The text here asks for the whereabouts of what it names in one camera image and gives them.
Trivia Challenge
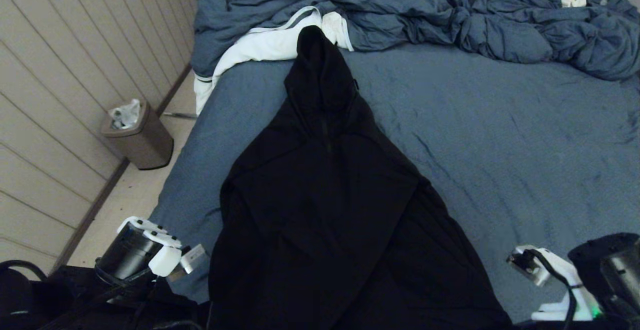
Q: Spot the black hooded sweatshirt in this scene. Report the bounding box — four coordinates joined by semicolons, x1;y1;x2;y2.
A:
207;25;513;330

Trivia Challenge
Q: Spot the brown trash bin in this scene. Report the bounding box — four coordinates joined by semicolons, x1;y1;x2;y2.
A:
101;99;174;169

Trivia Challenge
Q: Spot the white plastic bin bag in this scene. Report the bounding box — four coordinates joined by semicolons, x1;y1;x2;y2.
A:
109;98;142;130

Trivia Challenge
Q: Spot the white garment with dark stripe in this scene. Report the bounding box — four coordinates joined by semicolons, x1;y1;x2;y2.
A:
194;5;355;116

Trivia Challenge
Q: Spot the blue bed sheet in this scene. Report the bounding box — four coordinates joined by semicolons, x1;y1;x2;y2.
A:
150;43;640;323

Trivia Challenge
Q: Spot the crumpled blue duvet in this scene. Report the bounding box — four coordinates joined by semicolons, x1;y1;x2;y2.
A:
190;0;640;82

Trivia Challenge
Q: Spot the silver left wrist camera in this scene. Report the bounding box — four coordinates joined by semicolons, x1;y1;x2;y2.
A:
167;244;210;283

